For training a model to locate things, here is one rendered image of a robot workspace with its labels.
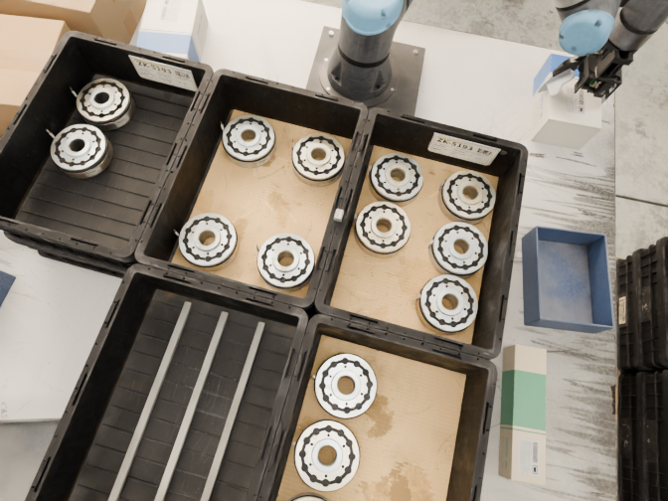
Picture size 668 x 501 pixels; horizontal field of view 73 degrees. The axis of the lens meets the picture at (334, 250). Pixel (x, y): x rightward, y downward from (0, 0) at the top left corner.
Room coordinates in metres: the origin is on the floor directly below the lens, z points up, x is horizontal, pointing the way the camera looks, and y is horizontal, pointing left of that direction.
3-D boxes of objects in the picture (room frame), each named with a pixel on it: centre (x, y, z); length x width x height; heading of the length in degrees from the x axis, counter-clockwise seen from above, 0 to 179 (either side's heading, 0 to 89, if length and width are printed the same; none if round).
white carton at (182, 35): (0.80, 0.46, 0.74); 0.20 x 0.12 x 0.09; 4
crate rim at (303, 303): (0.36, 0.14, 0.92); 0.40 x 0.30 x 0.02; 172
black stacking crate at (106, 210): (0.40, 0.44, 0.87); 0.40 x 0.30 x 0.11; 172
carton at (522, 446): (0.04, -0.40, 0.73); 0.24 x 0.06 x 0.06; 178
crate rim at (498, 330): (0.32, -0.15, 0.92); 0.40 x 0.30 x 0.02; 172
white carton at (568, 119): (0.77, -0.50, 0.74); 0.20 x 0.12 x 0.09; 177
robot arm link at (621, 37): (0.75, -0.51, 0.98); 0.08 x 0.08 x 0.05
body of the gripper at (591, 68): (0.74, -0.50, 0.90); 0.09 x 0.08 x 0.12; 177
